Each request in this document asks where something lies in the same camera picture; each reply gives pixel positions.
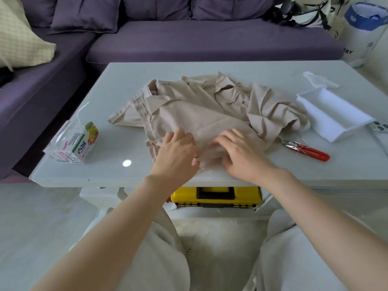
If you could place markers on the person's left hand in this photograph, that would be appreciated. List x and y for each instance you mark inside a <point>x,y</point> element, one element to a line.
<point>174,160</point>

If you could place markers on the person's right hand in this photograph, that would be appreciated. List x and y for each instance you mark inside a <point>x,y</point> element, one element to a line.
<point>245,160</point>

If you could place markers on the person's right thumb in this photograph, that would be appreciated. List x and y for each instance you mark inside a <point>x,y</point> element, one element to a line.
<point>227,163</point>

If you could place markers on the person's left thumb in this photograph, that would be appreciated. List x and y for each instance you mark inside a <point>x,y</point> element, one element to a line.
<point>196,162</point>

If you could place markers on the beige fabric garment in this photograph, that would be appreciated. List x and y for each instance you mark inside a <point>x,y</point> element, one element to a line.
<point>200,112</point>

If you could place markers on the person's left forearm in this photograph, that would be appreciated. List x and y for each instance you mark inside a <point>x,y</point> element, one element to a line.
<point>106,236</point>

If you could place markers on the person's right forearm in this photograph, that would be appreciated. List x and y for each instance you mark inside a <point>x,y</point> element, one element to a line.
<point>327,227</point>

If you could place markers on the yellow black toolbox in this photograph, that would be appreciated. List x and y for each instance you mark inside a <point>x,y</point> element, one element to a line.
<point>182,198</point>

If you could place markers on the red thread snips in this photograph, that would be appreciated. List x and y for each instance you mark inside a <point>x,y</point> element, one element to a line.
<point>312,152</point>

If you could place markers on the white table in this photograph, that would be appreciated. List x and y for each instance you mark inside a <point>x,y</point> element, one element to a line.
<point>121,87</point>

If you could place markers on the person's white trousers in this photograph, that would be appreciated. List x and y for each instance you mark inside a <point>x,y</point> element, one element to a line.
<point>163,263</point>

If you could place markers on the white plastic box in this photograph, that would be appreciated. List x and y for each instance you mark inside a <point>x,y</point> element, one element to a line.
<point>333,115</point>

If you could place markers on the fruit juice carton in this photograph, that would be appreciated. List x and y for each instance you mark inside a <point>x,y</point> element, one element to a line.
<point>80,145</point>

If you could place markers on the purple sofa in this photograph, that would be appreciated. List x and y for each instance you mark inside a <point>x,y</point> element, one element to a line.
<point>197,42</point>

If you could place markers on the white box lid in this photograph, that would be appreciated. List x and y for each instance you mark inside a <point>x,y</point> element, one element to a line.
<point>319,79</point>

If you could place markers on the clear plastic wrapper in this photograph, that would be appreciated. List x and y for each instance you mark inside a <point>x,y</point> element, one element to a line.
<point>59,139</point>

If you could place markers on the white smartphone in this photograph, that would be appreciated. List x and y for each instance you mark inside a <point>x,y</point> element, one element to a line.
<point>381,136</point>

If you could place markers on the cream tote bag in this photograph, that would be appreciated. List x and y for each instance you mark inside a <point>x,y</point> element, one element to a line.
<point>329,15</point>

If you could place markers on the purple loose cushion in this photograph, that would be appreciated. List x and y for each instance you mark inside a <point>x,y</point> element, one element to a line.
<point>85,13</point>

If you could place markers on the white bin with blue liner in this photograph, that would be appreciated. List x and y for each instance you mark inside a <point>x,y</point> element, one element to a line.
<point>360,33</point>

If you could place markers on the cream patterned pillow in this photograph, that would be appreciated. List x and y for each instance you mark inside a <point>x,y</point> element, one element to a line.
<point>21,39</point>

